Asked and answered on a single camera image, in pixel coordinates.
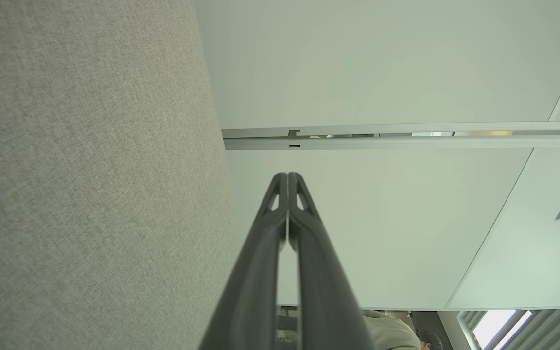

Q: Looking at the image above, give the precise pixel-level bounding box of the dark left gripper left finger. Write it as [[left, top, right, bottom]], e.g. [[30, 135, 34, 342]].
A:
[[200, 173, 289, 350]]

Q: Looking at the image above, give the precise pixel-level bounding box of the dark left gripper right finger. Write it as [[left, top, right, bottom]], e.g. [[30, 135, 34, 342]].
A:
[[288, 173, 375, 350]]

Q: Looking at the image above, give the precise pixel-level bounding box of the grey fabric sofa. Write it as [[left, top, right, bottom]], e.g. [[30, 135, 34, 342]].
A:
[[0, 0, 245, 350]]

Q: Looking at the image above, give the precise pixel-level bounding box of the person in beige shirt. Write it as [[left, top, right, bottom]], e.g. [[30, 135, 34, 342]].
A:
[[362, 309, 444, 350]]

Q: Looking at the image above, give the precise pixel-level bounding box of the window with grey blinds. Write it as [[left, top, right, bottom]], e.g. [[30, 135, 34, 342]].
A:
[[457, 309, 560, 350]]

